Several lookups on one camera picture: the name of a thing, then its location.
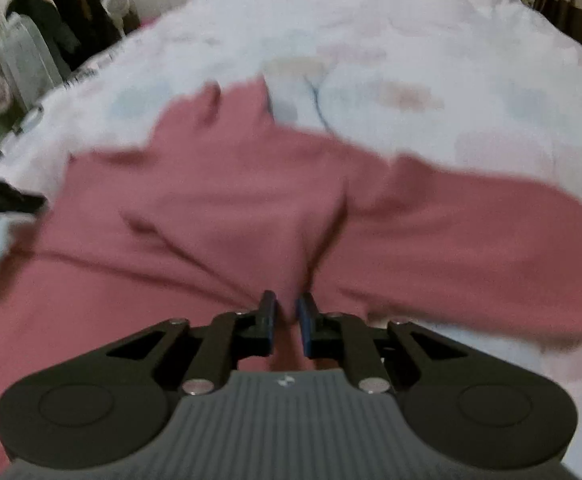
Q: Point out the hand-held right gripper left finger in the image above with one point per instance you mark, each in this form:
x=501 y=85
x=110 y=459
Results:
x=269 y=325

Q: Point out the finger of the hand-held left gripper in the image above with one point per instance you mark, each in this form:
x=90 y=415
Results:
x=6 y=200

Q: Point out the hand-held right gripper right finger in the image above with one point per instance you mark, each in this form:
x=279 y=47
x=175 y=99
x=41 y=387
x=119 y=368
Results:
x=305 y=330

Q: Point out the pink garment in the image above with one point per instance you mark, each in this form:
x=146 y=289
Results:
x=221 y=210

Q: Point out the dark clothes on rack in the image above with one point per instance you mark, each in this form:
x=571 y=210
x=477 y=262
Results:
x=66 y=10

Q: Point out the grey translucent storage box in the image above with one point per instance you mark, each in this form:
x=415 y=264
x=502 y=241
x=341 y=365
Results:
x=28 y=60

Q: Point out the floral blanket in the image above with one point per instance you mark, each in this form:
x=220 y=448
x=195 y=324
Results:
x=421 y=60

